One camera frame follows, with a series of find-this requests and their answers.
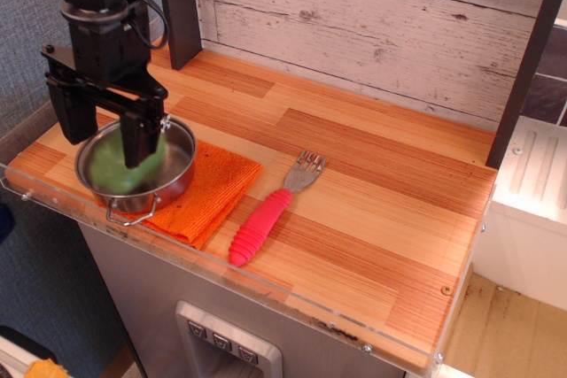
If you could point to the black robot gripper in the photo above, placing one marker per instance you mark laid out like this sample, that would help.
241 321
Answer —
107 69

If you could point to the green toy bell pepper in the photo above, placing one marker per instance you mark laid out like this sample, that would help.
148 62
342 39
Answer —
107 169

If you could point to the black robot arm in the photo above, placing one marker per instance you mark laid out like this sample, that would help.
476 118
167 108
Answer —
107 14

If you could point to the stainless steel pot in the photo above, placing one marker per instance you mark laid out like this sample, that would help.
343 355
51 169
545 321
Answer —
171 180

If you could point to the orange folded cloth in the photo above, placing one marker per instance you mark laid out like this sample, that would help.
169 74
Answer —
220 180

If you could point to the clear acrylic edge guard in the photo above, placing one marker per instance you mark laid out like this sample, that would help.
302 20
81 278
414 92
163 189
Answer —
353 281

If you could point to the toy fridge dispenser panel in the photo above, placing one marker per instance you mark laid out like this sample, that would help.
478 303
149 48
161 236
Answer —
217 348

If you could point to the yellow object bottom left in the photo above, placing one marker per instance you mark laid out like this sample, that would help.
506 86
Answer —
45 368

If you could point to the white toy sink unit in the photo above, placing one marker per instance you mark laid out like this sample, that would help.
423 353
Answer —
522 242

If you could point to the dark left shelf post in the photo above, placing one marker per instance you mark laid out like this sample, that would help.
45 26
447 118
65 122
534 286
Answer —
184 33

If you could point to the dark shelf post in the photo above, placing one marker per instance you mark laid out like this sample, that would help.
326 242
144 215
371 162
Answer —
534 50
184 33

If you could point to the fork with pink handle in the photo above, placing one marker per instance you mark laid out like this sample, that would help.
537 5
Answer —
253 233

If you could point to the dark right shelf post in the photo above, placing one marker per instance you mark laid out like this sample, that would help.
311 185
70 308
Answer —
534 50

